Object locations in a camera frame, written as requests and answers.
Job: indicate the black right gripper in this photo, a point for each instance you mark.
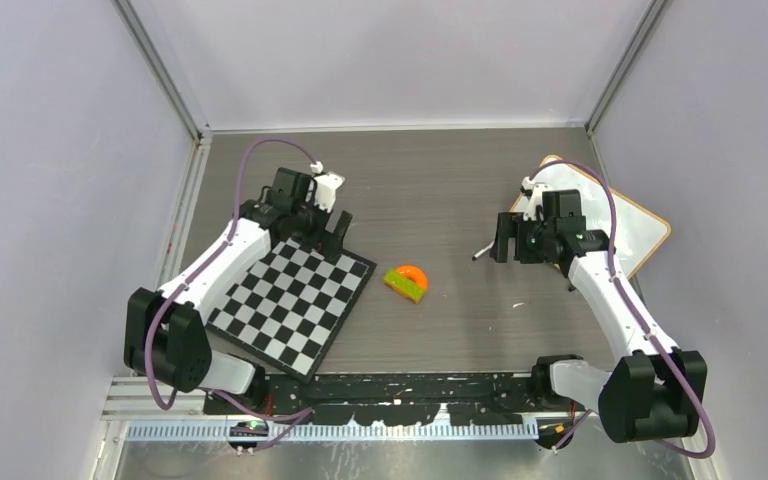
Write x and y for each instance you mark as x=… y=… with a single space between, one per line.
x=505 y=229

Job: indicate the white black marker pen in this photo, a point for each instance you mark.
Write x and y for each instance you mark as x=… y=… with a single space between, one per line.
x=481 y=252

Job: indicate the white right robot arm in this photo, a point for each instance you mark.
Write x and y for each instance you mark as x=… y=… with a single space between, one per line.
x=655 y=388

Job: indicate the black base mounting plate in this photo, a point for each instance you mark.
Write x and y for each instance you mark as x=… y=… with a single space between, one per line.
x=404 y=399

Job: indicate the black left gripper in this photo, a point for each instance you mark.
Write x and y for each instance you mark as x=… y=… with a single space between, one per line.
x=332 y=243

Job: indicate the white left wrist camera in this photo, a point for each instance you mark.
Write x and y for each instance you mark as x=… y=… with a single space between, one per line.
x=326 y=187

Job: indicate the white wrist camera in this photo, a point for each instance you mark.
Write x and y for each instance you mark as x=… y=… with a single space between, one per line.
x=326 y=187
x=531 y=197

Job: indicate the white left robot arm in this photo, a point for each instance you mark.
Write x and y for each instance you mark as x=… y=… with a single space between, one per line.
x=165 y=337

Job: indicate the white toothed cable rail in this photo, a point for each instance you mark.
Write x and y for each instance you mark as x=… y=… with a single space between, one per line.
x=258 y=431

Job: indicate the green orange toy block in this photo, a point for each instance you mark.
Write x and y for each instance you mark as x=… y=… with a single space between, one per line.
x=408 y=281

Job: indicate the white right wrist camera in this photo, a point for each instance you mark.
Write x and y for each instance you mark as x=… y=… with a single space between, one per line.
x=531 y=197

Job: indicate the black white chessboard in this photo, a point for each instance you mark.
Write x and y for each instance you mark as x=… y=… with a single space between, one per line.
x=288 y=307

